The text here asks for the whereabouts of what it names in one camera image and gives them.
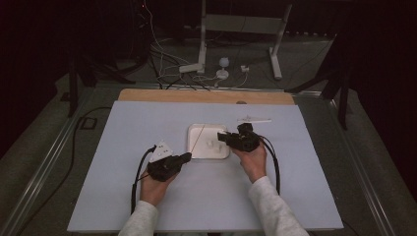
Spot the pale blue table mat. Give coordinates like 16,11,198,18
67,99,344,234

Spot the white rectangular tray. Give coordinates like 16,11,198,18
186,123,231,160

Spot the metal floor rail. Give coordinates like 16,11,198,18
328,97,399,236
0,86,99,236

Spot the grey metal stand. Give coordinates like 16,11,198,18
197,0,293,82

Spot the white power strip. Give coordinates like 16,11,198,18
178,63,205,74

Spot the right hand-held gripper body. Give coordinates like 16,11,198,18
229,114,272,153

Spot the wooden board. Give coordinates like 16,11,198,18
117,88,296,106

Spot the white round device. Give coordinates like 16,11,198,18
215,57,230,82

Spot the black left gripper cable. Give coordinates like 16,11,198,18
130,145,157,215

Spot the black floor cable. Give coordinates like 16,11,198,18
16,106,113,235

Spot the person's left hand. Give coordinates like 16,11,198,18
140,170,180,207

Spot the white cable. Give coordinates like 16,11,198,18
143,1,185,67

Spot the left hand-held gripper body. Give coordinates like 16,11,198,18
146,140,185,183

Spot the thin wooden skewer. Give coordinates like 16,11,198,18
190,123,207,155

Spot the black square floor frame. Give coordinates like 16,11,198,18
80,117,98,130

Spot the black tripod stand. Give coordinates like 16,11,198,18
67,48,136,118
284,32,353,131

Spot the person's right hand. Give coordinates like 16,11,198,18
230,141,268,184

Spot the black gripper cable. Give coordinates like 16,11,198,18
130,145,157,215
259,135,282,196

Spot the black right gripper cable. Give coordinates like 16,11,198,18
259,135,282,196

